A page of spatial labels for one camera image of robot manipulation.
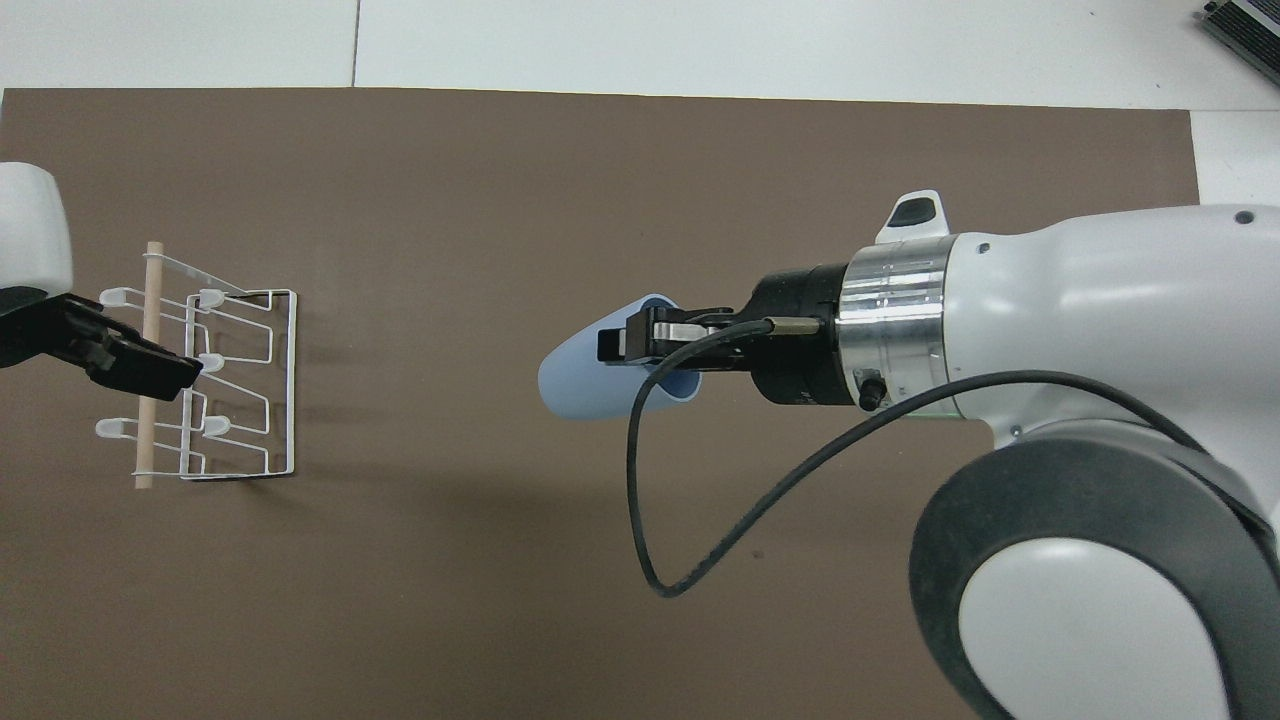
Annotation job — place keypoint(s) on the light blue cup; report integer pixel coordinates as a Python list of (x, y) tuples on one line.
[(580, 380)]

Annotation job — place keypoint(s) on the grey ribbed metal box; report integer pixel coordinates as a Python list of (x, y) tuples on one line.
[(1248, 25)]

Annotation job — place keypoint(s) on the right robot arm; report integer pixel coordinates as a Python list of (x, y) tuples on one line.
[(1080, 290)]

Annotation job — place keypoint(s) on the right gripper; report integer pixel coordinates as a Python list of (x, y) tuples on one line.
[(800, 290)]

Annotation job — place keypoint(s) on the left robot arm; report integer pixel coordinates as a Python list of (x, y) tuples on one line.
[(30, 225)]

